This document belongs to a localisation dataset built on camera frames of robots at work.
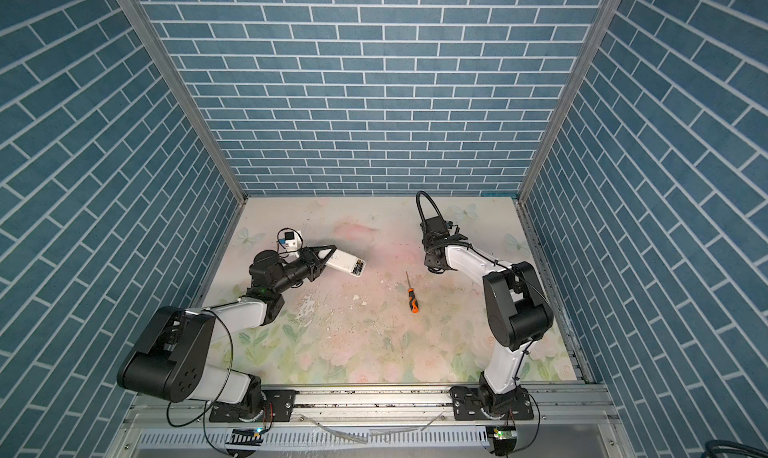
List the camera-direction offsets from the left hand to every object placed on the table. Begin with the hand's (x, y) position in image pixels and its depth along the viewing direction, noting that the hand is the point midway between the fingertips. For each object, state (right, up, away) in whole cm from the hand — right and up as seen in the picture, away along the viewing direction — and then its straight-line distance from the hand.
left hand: (337, 251), depth 82 cm
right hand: (+30, -3, +15) cm, 34 cm away
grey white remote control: (+3, -3, 0) cm, 4 cm away
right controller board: (+44, -46, -9) cm, 64 cm away
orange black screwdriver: (+21, -17, +9) cm, 28 cm away
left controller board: (-20, -45, -10) cm, 50 cm away
